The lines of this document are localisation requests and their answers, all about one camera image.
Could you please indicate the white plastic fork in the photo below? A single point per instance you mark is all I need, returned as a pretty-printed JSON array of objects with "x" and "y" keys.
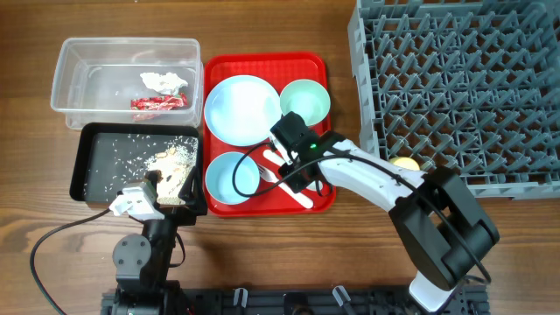
[{"x": 267, "y": 175}]

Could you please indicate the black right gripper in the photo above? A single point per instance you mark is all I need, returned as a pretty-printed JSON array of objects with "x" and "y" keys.
[{"x": 297, "y": 182}]

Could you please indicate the red serving tray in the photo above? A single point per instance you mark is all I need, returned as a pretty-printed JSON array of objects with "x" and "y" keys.
[{"x": 278, "y": 69}]

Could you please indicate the black food waste tray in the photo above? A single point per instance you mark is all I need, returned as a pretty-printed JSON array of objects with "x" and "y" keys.
[{"x": 90, "y": 131}]

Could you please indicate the food scraps and rice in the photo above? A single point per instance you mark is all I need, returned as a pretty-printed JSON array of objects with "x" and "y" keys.
[{"x": 119, "y": 159}]

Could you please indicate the light blue plate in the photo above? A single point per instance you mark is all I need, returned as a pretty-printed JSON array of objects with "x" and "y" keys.
[{"x": 241, "y": 110}]

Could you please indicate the grey dishwasher rack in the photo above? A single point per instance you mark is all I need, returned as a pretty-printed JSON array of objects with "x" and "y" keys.
[{"x": 469, "y": 85}]

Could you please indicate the small light blue bowl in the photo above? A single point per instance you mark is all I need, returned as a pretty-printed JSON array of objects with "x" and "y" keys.
[{"x": 219, "y": 178}]

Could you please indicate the clear plastic waste bin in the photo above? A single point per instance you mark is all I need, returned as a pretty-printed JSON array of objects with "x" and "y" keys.
[{"x": 96, "y": 80}]

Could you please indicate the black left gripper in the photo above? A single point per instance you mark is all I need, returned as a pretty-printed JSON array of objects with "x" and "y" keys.
[{"x": 187, "y": 216}]

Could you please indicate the yellow plastic cup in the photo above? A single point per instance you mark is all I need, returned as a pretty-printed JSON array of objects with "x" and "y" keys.
[{"x": 405, "y": 163}]

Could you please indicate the mint green bowl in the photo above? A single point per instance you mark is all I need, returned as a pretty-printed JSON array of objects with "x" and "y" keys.
[{"x": 307, "y": 98}]

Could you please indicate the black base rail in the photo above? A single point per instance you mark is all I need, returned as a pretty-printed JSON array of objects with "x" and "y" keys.
[{"x": 394, "y": 299}]

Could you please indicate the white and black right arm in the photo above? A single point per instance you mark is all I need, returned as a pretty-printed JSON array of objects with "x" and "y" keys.
[{"x": 442, "y": 226}]

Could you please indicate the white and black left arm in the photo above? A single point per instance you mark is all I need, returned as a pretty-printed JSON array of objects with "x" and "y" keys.
[{"x": 143, "y": 260}]

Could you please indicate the red snack wrapper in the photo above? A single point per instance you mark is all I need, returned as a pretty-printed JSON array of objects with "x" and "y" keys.
[{"x": 149, "y": 107}]

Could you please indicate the white napkin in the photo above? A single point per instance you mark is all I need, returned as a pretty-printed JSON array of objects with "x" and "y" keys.
[{"x": 165, "y": 84}]

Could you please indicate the white plastic spoon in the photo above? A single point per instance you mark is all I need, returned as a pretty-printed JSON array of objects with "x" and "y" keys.
[{"x": 300, "y": 198}]

